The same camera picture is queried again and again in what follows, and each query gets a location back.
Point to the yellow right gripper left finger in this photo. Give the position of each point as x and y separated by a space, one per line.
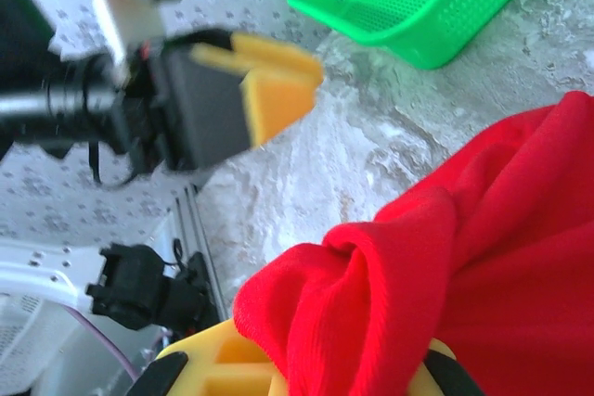
199 363

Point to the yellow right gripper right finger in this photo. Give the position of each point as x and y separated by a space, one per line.
450 373

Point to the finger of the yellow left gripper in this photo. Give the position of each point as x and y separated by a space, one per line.
278 50
283 104

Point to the red printed t-shirt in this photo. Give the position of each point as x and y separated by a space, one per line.
441 275

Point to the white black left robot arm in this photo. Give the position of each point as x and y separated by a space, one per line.
134 284

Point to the grey metal panel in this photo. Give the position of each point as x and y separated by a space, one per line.
93 368

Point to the green plastic mesh basket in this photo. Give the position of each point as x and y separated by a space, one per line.
417 6

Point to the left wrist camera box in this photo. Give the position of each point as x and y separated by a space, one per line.
134 16

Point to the aluminium table side rail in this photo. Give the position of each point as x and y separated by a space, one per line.
199 238

